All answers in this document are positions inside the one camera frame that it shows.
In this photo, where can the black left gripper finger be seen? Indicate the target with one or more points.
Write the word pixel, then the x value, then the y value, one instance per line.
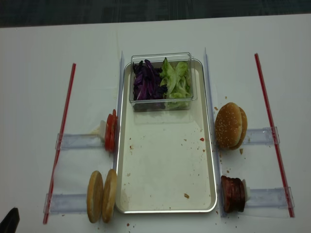
pixel 10 223

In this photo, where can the left clear long rail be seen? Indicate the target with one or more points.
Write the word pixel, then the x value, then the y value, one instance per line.
pixel 119 107

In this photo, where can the front sesame bun top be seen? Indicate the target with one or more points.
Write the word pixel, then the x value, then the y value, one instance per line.
pixel 228 125

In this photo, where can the clear tomato dispenser rail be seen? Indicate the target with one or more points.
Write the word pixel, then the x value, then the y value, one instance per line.
pixel 77 141

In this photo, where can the sesame bun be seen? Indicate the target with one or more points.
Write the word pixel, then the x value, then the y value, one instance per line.
pixel 244 129
pixel 228 125

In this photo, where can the red strip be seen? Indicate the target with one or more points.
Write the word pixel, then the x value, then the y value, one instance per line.
pixel 277 148
pixel 57 152

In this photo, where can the purple cabbage shreds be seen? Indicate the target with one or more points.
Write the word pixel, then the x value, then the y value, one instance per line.
pixel 147 82

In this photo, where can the white patty pusher block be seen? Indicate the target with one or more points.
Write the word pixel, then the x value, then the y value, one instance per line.
pixel 246 190

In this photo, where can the tomato slices stack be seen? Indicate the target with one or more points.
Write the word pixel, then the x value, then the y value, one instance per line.
pixel 109 138

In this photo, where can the left red strip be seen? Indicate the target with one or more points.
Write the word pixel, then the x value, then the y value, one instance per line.
pixel 57 152

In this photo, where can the rear meat patty slices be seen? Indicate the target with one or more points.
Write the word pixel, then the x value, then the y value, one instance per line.
pixel 238 196

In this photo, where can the front meat patty slice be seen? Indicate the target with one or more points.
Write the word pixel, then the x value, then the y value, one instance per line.
pixel 228 188

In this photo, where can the bun slice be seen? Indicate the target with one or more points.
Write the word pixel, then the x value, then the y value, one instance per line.
pixel 109 196
pixel 94 196

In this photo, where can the clear bun rail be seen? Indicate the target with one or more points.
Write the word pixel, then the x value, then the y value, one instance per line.
pixel 65 204
pixel 264 136

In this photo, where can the rear sesame bun top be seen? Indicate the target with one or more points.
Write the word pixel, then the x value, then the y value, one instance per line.
pixel 244 129

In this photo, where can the silver metal tray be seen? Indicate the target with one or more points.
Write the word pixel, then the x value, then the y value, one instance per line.
pixel 165 160

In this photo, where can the clear plastic salad container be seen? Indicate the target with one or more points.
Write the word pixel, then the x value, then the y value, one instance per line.
pixel 157 61

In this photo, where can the clear bun top rail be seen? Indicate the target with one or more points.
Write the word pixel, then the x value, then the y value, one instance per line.
pixel 264 136

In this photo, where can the white tomato pusher block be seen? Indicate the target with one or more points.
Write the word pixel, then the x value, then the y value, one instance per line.
pixel 102 130

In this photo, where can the right red strip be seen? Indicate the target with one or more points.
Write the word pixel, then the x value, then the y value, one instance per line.
pixel 277 148

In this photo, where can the green lettuce leaves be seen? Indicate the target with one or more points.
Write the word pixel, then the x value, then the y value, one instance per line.
pixel 178 83

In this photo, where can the clear patty dispenser rail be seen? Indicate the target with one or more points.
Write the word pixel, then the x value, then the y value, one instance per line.
pixel 273 197

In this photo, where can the clear bun bottom rail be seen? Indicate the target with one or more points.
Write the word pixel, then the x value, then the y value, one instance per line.
pixel 65 204

